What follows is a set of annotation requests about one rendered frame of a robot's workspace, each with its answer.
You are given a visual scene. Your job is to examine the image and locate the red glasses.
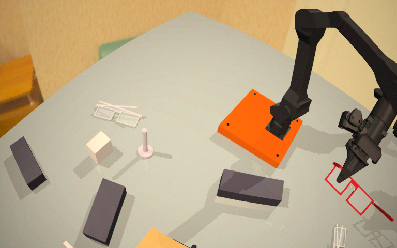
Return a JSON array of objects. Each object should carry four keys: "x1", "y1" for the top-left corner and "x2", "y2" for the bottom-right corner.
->
[{"x1": 325, "y1": 162, "x2": 394, "y2": 222}]

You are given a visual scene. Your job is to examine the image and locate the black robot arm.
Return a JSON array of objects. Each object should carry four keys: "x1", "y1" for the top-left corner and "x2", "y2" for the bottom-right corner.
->
[{"x1": 265, "y1": 9, "x2": 397, "y2": 140}]

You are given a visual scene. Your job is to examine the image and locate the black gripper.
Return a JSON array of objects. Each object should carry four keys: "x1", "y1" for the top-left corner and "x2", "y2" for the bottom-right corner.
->
[{"x1": 337, "y1": 114, "x2": 388, "y2": 183}]

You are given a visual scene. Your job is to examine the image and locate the white flat panel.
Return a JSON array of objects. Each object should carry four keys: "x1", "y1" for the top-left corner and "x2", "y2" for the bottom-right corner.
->
[{"x1": 63, "y1": 241, "x2": 74, "y2": 248}]

